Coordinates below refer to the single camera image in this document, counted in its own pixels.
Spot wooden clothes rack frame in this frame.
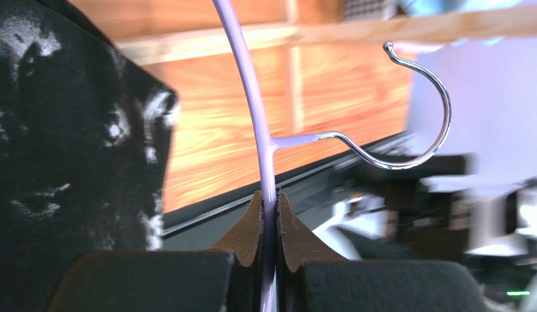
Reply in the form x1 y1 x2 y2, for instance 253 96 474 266
114 4 537 135

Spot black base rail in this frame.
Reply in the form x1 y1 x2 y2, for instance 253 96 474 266
162 131 412 252

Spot lilac clothes hanger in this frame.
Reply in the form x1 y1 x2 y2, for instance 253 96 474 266
214 0 452 311

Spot black white patterned trousers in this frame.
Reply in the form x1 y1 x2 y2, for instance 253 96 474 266
0 1 179 311

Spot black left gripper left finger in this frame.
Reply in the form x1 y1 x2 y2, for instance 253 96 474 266
47 192 264 312

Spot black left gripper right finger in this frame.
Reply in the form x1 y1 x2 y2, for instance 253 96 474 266
276 192 487 311

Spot white plastic laundry basket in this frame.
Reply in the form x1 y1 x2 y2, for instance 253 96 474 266
341 0 397 21

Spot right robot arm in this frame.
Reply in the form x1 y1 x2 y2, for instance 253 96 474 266
319 155 537 311

